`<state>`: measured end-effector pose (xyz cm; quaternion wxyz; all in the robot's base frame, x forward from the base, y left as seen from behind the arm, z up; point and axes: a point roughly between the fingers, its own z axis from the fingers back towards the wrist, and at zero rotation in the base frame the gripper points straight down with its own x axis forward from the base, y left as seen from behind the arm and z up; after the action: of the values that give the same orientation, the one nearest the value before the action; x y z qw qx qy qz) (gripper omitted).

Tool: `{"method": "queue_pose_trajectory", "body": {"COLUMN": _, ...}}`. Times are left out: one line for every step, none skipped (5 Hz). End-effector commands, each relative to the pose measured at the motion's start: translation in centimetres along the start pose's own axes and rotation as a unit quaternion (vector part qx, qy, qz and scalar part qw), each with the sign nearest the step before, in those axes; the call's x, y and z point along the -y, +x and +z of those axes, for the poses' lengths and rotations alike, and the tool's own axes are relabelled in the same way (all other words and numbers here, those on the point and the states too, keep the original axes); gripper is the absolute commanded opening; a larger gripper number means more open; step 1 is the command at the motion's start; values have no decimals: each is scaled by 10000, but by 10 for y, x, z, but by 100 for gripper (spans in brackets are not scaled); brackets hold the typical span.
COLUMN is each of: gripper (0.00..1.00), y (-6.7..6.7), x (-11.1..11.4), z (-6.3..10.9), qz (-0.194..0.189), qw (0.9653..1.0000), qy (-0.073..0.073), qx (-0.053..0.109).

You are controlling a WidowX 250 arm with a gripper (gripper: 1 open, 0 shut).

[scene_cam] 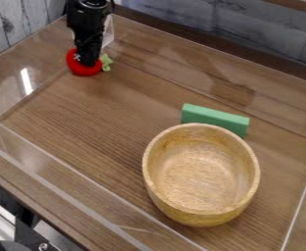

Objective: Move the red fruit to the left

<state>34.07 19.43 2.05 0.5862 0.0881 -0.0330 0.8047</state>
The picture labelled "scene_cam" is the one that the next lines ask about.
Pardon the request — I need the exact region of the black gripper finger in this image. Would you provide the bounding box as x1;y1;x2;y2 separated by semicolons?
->
75;37;93;66
90;33;103;67

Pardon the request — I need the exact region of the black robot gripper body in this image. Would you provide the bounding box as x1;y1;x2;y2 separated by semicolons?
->
67;0;115;43

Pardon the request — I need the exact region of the red plush strawberry fruit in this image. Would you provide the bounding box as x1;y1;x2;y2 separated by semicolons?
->
67;48;114;76

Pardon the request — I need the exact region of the green foam block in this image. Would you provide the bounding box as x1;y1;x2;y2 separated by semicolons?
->
181;103;251;138

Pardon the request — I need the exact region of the wooden oval bowl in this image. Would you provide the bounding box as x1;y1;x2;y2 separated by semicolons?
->
144;124;261;227

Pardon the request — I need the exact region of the clear acrylic tray enclosure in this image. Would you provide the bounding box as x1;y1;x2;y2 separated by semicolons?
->
0;18;306;251

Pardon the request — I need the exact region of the black equipment with cable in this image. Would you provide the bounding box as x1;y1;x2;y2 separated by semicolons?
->
0;218;62;251

